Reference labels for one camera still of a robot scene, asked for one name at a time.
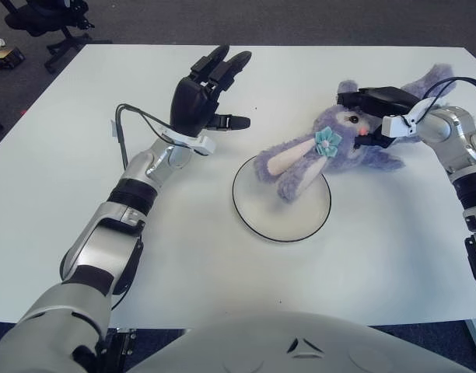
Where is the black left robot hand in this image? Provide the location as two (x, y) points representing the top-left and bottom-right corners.
(170, 44), (253, 139)

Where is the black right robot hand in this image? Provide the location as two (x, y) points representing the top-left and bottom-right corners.
(337, 85), (418, 151)

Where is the purple plush bunny doll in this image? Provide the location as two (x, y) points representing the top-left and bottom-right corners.
(253, 64), (457, 204)

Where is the white plate with black rim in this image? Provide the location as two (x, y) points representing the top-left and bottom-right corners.
(232, 153), (332, 244)

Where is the white right wrist sensor box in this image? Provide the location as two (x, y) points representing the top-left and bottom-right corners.
(381, 99), (432, 139)

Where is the white wrist sensor box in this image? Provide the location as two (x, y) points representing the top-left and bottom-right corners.
(381, 99), (432, 139)
(159, 127), (216, 156)

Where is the white left wrist sensor box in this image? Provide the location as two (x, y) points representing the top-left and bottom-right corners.
(159, 127), (216, 156)

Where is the black office chair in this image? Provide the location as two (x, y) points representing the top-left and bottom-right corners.
(4, 0), (113, 73)

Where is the small cardboard box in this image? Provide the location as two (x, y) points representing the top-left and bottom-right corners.
(0, 37), (26, 71)

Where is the grey robot torso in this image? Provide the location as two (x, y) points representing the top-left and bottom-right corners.
(124, 310), (476, 373)

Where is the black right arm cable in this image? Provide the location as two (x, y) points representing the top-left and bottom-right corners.
(412, 76), (476, 121)

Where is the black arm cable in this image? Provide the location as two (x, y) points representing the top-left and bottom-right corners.
(412, 76), (476, 121)
(115, 103), (173, 170)

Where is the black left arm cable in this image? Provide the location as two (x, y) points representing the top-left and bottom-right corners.
(115, 103), (173, 170)

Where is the black metal bracket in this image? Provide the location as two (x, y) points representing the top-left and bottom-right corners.
(115, 329), (138, 358)

